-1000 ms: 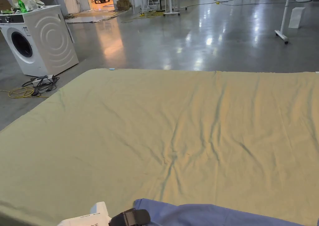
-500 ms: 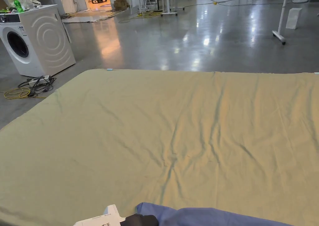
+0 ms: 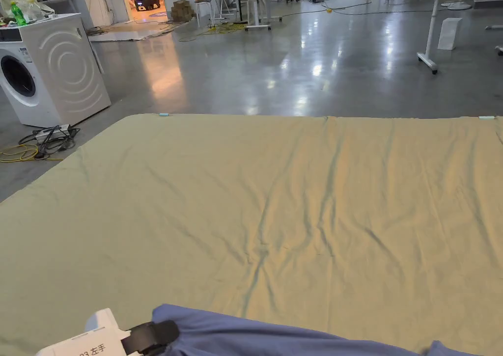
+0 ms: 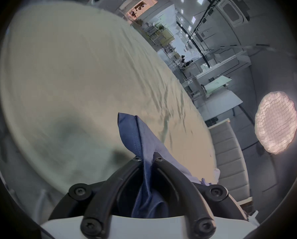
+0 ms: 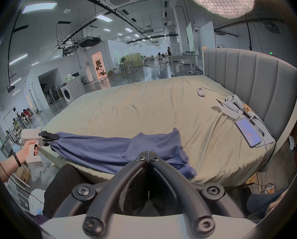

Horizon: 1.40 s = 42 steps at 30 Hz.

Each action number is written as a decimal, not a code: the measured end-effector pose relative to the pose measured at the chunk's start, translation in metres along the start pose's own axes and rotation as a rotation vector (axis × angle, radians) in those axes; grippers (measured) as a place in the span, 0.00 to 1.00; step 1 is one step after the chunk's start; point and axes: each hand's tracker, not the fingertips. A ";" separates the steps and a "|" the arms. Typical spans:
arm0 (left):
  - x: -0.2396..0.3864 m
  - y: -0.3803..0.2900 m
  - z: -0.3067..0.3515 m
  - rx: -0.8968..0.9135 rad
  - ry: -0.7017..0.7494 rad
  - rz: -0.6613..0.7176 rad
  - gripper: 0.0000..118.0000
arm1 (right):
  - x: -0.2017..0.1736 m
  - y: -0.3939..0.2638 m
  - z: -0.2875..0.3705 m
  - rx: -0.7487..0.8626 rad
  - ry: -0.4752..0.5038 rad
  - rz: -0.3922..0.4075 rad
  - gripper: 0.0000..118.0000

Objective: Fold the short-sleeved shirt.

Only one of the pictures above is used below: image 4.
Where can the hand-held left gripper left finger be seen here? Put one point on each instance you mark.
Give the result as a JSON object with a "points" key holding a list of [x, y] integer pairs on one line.
{"points": [[106, 193]]}

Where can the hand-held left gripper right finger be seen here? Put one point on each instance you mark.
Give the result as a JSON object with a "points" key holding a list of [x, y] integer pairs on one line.
{"points": [[188, 195]]}

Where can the dark blue shirt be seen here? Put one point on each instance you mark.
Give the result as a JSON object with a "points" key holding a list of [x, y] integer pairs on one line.
{"points": [[148, 163]]}

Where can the grey padded headboard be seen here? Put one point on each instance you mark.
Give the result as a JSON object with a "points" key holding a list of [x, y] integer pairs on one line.
{"points": [[229, 158]]}

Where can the bed with beige sheet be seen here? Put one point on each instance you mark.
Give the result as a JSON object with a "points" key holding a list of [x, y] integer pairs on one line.
{"points": [[76, 88]]}

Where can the round studio lamp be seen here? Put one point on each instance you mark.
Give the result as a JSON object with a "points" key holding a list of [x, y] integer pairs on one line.
{"points": [[276, 122]]}

